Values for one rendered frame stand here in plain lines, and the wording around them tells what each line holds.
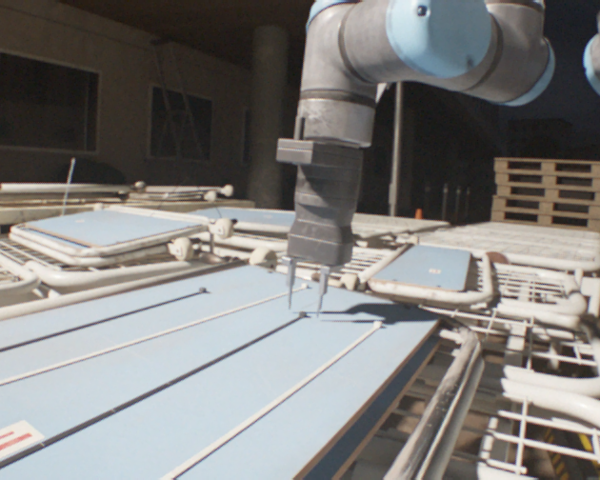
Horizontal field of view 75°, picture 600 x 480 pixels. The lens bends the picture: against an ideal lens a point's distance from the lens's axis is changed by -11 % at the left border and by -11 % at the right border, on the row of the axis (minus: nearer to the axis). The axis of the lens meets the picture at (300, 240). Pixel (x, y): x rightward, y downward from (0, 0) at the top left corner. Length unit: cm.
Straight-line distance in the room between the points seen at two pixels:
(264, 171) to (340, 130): 663
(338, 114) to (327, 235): 14
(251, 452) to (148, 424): 7
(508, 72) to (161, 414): 45
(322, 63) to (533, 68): 23
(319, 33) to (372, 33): 10
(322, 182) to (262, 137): 666
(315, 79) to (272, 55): 690
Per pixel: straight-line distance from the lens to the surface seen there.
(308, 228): 51
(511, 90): 52
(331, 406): 35
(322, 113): 49
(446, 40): 40
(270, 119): 717
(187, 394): 35
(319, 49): 51
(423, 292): 88
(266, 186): 710
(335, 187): 49
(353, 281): 83
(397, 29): 41
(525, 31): 52
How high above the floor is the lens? 72
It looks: 7 degrees down
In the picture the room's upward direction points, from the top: 3 degrees clockwise
